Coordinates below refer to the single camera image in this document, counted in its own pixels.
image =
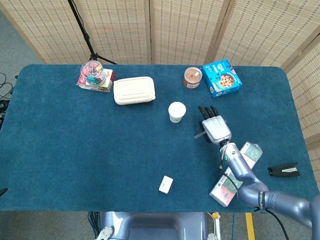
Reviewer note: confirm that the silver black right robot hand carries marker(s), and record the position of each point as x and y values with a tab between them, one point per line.
216	130

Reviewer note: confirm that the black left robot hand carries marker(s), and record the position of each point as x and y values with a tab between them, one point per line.
2	191

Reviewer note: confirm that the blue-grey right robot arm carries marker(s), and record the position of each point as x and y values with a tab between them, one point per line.
246	175

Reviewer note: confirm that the white paper cup green print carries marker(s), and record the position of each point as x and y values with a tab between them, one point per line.
177	111

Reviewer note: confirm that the blue cookie box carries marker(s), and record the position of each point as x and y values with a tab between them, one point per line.
222	78

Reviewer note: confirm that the orange jar of rubber bands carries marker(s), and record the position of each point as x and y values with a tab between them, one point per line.
192	77

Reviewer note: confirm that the long white multicolour pack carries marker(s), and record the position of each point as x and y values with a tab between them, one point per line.
222	195

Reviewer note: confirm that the small white box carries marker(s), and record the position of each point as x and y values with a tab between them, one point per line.
165	184

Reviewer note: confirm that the black stapler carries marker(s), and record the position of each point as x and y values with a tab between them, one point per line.
283	170

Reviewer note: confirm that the beige lidded food container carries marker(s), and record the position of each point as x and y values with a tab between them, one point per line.
133	90

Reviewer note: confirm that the blue table cloth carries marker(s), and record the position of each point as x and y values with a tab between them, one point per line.
87	150

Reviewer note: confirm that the woven bamboo folding screen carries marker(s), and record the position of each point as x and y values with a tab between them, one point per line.
180	30

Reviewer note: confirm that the blue-grey robot torso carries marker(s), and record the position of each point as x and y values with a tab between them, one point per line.
155	226

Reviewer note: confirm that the red and white carton box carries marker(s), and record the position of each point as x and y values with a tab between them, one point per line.
108	85

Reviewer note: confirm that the clear jar of binder clips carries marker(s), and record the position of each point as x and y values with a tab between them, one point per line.
92	72

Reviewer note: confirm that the black tripod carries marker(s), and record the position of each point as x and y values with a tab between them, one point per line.
86	37

